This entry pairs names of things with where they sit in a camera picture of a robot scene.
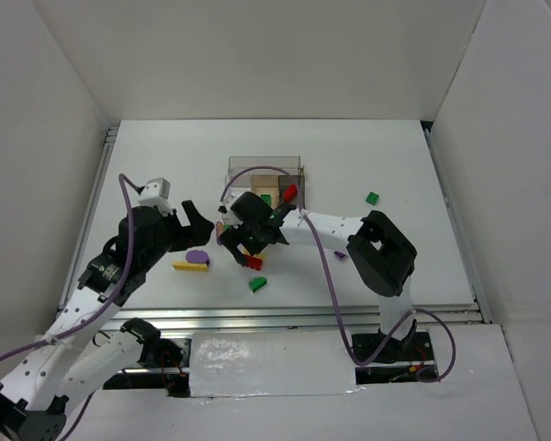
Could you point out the purple rectangular lego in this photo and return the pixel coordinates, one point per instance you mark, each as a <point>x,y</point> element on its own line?
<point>339,255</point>

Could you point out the purple rounded lego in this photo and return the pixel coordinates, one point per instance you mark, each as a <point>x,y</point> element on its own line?
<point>197,257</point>

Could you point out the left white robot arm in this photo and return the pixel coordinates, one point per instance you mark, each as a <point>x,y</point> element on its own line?
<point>54,376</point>

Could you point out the tan translucent container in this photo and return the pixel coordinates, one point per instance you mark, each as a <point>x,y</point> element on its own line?
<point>266,184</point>

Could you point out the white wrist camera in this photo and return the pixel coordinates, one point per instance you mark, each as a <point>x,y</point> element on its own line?
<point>225,204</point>
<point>155,194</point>

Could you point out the red rounded lego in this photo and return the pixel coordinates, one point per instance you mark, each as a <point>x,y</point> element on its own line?
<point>291,194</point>

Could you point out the long clear container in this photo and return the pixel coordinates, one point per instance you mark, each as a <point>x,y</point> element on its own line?
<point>262,165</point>

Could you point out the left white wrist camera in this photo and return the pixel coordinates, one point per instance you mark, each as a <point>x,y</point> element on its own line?
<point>155,194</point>

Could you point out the aluminium front rail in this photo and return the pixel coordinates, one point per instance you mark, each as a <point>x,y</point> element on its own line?
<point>264,319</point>

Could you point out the left aluminium rail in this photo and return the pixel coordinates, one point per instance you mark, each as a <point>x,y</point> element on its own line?
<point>101,171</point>

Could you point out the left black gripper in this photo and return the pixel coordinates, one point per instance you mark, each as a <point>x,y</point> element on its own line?
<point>177,231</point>

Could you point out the green rounded lego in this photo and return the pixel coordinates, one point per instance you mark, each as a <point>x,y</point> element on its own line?
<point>257,283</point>

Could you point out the purple tan flower lego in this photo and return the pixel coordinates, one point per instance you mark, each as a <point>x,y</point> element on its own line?
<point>219,230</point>

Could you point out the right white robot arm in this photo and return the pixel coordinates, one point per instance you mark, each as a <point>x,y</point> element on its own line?
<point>382,256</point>

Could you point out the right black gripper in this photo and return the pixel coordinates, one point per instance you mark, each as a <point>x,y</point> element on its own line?
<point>238,235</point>

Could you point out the yellow lego brick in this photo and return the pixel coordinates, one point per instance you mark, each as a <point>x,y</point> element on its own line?
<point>259,256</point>

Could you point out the small green square lego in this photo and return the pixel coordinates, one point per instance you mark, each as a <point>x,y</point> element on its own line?
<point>372,198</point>

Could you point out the small clear container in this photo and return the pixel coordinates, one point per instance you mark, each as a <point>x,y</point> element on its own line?
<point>236,187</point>

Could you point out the long yellow lego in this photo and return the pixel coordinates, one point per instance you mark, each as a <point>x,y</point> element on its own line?
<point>186,266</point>

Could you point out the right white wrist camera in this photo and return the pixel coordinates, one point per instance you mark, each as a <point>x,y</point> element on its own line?
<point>225,204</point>

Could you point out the green rectangular lego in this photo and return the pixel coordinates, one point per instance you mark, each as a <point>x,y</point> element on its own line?
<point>267,199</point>

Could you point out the aluminium rail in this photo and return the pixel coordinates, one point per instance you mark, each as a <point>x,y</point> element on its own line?
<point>101,171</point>
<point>264,319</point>

